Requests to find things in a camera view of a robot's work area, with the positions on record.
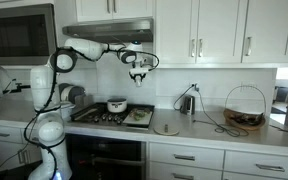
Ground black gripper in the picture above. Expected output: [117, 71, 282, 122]
[129, 68, 149, 83]

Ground small white cup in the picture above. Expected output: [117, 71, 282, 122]
[135, 78, 142, 87]

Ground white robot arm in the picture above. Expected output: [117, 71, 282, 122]
[24, 38, 159, 180]

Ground white cooking pot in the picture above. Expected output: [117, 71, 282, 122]
[107, 98, 127, 113]

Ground round wooden pot lid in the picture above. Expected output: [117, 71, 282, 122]
[153, 124, 179, 136]

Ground green vegetable pieces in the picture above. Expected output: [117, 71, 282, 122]
[133, 111, 147, 121]

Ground white cutting board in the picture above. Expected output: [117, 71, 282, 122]
[123, 108, 153, 127]

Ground steel range hood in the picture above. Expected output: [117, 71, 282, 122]
[62, 18, 154, 43]

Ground wooden spatula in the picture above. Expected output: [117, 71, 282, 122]
[74, 108, 97, 121]

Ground steel electric kettle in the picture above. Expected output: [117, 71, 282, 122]
[180, 95, 195, 115]

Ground black gas stovetop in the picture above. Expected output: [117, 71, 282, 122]
[70, 103, 154, 126]

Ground black oven door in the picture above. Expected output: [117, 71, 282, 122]
[66, 134, 146, 180]

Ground black microwave oven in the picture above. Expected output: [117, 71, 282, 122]
[0, 3, 57, 65]

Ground black kettle power cable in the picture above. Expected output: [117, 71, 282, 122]
[172, 83, 251, 138]

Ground black camera tripod mount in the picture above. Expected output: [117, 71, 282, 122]
[3, 83, 31, 94]

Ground wicker basket with handle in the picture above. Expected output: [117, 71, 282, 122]
[223, 85, 267, 131]

